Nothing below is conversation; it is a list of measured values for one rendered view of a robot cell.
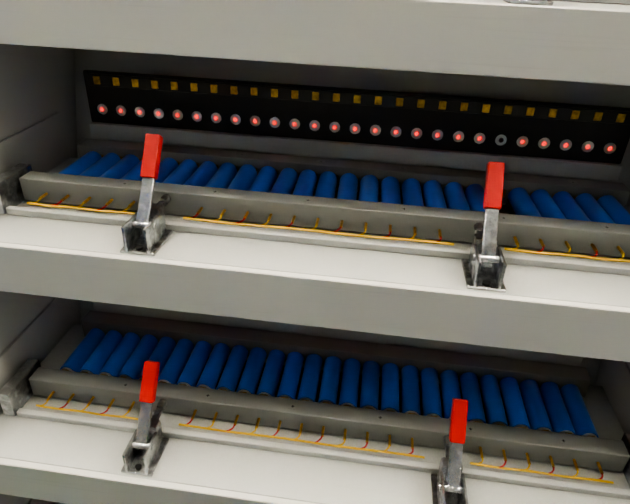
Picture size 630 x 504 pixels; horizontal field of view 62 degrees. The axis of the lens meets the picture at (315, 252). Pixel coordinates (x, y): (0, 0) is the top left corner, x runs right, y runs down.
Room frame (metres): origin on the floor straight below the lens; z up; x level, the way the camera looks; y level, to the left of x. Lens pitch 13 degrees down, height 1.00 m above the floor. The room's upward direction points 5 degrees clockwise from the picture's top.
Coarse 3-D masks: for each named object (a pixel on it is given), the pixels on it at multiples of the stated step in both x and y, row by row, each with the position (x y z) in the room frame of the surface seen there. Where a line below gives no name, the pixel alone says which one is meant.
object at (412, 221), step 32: (32, 192) 0.47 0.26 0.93; (64, 192) 0.46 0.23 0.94; (96, 192) 0.46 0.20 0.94; (128, 192) 0.46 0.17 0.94; (160, 192) 0.45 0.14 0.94; (192, 192) 0.45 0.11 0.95; (224, 192) 0.46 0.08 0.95; (256, 192) 0.46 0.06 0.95; (256, 224) 0.43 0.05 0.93; (288, 224) 0.45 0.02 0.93; (320, 224) 0.45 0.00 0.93; (352, 224) 0.44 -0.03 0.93; (384, 224) 0.44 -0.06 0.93; (416, 224) 0.44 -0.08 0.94; (448, 224) 0.43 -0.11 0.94; (512, 224) 0.43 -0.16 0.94; (544, 224) 0.43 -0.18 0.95; (576, 224) 0.43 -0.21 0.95; (608, 224) 0.43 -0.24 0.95; (576, 256) 0.41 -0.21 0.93
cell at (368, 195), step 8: (368, 176) 0.52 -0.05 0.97; (360, 184) 0.51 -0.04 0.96; (368, 184) 0.50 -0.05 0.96; (376, 184) 0.51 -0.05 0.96; (360, 192) 0.49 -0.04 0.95; (368, 192) 0.48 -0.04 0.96; (376, 192) 0.49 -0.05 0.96; (360, 200) 0.47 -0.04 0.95; (368, 200) 0.46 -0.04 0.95; (376, 200) 0.47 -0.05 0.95
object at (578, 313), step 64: (128, 128) 0.57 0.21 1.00; (0, 192) 0.44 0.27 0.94; (0, 256) 0.40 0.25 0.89; (64, 256) 0.39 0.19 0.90; (128, 256) 0.39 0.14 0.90; (192, 256) 0.40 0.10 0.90; (256, 256) 0.40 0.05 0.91; (320, 256) 0.41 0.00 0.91; (384, 256) 0.41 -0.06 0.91; (320, 320) 0.39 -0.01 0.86; (384, 320) 0.38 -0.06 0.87; (448, 320) 0.37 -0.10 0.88; (512, 320) 0.37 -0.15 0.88; (576, 320) 0.36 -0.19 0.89
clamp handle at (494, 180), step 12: (492, 168) 0.40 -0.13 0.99; (504, 168) 0.40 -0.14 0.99; (492, 180) 0.39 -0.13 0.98; (492, 192) 0.39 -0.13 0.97; (492, 204) 0.39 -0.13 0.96; (492, 216) 0.39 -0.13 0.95; (492, 228) 0.38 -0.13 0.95; (492, 240) 0.38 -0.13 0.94; (480, 252) 0.39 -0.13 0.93; (492, 252) 0.38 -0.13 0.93
